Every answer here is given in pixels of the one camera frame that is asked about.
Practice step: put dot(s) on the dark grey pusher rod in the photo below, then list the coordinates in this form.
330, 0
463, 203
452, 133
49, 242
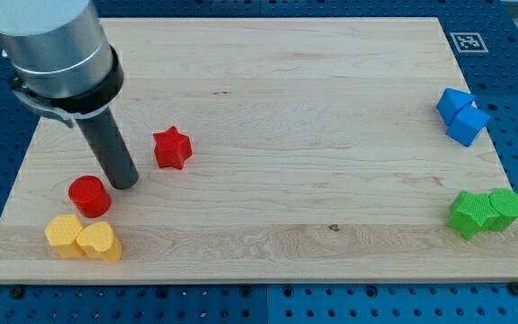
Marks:
104, 138

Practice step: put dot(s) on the wooden board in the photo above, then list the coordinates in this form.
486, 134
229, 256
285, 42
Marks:
318, 156

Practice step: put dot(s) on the green cylinder block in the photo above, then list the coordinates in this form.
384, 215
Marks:
505, 202

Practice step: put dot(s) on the blue triangle block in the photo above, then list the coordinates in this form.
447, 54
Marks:
451, 102

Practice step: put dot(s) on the white fiducial marker tag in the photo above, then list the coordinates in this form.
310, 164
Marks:
468, 42

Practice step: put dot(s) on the yellow heart block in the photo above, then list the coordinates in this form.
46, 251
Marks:
99, 241

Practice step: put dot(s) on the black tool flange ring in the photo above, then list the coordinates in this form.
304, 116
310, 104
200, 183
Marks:
68, 109

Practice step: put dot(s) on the red cylinder block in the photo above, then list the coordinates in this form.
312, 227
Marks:
89, 196

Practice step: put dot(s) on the green star block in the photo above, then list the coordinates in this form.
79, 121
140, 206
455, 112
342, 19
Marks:
471, 213

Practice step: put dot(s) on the red star block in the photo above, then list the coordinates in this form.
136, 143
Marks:
172, 148

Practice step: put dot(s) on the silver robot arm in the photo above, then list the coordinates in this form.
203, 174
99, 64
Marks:
67, 70

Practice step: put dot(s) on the blue cube block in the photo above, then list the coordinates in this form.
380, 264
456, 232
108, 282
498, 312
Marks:
467, 124

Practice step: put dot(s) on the yellow hexagon block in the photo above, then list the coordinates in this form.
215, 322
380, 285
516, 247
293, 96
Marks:
62, 233

